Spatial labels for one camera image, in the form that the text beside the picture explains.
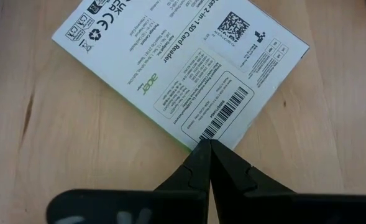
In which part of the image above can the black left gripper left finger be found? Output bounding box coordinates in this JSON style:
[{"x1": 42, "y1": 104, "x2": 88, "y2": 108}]
[{"x1": 45, "y1": 139, "x2": 213, "y2": 224}]

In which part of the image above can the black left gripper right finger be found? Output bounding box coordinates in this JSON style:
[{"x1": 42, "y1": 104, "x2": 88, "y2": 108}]
[{"x1": 210, "y1": 139, "x2": 366, "y2": 224}]

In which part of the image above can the white card reader box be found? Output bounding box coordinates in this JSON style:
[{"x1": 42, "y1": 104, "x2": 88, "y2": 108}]
[{"x1": 51, "y1": 0, "x2": 310, "y2": 153}]

